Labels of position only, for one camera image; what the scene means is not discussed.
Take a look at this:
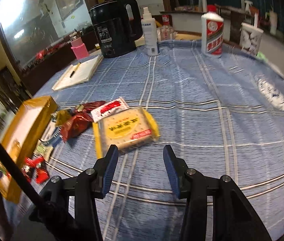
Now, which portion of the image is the gold cardboard tray box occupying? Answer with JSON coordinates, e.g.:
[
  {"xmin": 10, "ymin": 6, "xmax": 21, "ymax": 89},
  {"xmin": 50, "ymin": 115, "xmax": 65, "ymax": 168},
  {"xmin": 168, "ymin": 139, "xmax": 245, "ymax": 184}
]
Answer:
[{"xmin": 0, "ymin": 96, "xmax": 58, "ymax": 204}]

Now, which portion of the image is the pink sleeved water bottle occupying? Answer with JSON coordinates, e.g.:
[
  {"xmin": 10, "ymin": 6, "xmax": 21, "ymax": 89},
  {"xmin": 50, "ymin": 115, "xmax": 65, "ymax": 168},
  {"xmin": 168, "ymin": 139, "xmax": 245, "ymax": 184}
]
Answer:
[{"xmin": 70, "ymin": 32, "xmax": 89, "ymax": 60}]

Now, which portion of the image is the blue plaid tablecloth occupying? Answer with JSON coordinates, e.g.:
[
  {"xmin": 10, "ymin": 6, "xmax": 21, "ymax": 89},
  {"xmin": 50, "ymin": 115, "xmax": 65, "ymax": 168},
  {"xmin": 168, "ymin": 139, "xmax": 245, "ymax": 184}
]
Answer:
[{"xmin": 36, "ymin": 41, "xmax": 284, "ymax": 240}]

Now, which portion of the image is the open white notebook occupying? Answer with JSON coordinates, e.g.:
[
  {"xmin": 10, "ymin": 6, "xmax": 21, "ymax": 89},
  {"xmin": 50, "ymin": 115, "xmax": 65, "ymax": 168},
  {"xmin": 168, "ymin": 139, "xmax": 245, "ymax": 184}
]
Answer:
[{"xmin": 52, "ymin": 55, "xmax": 103, "ymax": 91}]

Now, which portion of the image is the red chocolate bar wrapper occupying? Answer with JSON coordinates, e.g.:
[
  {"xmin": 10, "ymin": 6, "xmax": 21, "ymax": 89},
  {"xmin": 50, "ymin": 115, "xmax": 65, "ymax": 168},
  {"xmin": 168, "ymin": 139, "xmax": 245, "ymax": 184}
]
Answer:
[{"xmin": 74, "ymin": 101, "xmax": 105, "ymax": 113}]

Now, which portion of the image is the dark red foil snack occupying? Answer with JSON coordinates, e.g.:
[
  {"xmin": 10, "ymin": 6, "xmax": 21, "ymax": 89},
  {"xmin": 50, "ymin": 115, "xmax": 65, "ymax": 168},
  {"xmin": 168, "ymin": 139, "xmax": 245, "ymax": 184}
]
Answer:
[{"xmin": 60, "ymin": 113, "xmax": 93, "ymax": 143}]

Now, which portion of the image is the small pale green packet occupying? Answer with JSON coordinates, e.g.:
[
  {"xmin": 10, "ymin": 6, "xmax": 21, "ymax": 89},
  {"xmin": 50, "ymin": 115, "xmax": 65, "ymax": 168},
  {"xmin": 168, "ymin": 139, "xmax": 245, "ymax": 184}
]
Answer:
[{"xmin": 33, "ymin": 140, "xmax": 54, "ymax": 162}]

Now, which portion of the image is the small clear glass bottle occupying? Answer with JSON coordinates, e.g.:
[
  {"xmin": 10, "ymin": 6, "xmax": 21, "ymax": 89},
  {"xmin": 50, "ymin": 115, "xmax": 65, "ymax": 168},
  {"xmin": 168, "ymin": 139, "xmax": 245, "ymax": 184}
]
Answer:
[{"xmin": 160, "ymin": 15, "xmax": 176, "ymax": 41}]

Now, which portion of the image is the white paper cup with straw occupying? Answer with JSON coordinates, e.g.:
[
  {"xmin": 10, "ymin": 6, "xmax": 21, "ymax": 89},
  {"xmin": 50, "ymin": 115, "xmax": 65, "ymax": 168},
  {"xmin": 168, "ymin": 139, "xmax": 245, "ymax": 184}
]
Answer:
[{"xmin": 240, "ymin": 13, "xmax": 264, "ymax": 56}]

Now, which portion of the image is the white spray bottle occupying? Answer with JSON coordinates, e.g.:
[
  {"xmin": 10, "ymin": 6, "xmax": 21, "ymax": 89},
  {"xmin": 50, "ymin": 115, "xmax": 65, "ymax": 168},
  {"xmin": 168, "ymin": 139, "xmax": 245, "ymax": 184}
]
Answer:
[{"xmin": 141, "ymin": 7, "xmax": 159, "ymax": 56}]

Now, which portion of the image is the dark wooden sideboard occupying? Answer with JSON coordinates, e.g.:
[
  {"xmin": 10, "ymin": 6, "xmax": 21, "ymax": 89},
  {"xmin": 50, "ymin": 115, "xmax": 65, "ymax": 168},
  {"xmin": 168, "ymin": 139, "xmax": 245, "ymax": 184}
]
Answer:
[{"xmin": 18, "ymin": 29, "xmax": 100, "ymax": 96}]

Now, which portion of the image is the large yellow cracker pack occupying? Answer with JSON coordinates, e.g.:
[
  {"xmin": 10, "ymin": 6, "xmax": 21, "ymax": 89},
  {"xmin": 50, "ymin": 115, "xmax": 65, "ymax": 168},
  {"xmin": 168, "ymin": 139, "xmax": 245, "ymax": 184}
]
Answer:
[{"xmin": 92, "ymin": 106, "xmax": 160, "ymax": 159}]

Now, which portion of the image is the black yellow pen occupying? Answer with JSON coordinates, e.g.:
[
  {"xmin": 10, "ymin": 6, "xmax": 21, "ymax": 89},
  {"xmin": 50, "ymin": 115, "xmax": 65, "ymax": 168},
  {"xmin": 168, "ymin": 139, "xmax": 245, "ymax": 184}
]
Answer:
[{"xmin": 70, "ymin": 62, "xmax": 81, "ymax": 78}]

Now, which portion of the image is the black electric kettle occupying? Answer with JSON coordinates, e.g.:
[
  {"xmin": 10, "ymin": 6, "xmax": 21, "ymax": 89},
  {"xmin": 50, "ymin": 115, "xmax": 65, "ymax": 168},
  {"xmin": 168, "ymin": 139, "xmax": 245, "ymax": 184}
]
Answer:
[{"xmin": 89, "ymin": 0, "xmax": 143, "ymax": 58}]

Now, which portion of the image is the gold green foil snack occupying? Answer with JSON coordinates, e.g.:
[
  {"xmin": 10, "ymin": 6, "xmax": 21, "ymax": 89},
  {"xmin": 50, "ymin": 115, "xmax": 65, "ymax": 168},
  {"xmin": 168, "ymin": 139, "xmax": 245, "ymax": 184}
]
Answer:
[{"xmin": 51, "ymin": 109, "xmax": 72, "ymax": 127}]

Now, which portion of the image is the white red liquor bottle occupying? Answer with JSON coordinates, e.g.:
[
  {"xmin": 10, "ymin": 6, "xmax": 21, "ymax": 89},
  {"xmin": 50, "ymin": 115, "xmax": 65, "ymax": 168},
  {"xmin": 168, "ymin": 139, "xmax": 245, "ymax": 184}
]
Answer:
[{"xmin": 201, "ymin": 5, "xmax": 224, "ymax": 58}]

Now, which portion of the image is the small red candy packet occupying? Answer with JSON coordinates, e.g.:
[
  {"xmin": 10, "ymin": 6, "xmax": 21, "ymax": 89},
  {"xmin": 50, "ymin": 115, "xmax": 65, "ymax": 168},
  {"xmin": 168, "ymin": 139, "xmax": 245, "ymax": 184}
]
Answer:
[{"xmin": 21, "ymin": 155, "xmax": 49, "ymax": 184}]

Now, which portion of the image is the white red sachet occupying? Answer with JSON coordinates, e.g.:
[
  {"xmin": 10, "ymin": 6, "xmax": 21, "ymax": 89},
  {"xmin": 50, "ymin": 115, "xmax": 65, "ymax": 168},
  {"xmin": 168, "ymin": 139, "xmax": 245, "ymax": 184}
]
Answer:
[{"xmin": 91, "ymin": 97, "xmax": 129, "ymax": 123}]

